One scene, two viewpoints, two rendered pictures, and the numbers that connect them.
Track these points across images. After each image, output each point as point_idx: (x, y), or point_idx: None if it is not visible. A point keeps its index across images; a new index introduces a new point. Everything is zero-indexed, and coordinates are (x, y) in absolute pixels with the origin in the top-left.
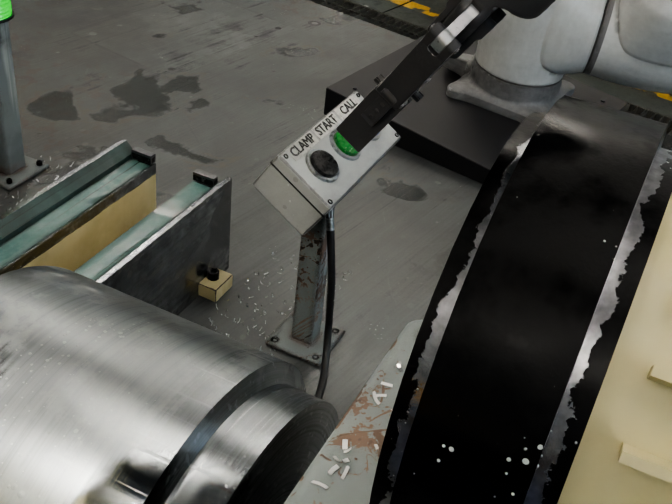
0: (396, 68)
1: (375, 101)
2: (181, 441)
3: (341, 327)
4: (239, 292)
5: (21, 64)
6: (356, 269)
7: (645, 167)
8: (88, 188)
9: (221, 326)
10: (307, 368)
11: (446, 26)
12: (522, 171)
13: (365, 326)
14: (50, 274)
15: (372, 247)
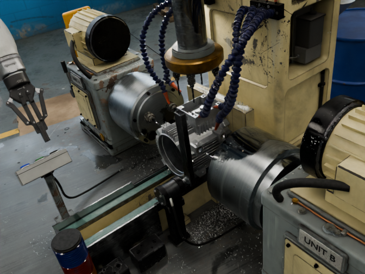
0: (45, 106)
1: (45, 123)
2: (134, 72)
3: (52, 221)
4: None
5: None
6: (25, 244)
7: (104, 14)
8: (100, 237)
9: None
10: (74, 209)
11: (33, 95)
12: (111, 15)
13: (46, 220)
14: (138, 93)
15: (8, 254)
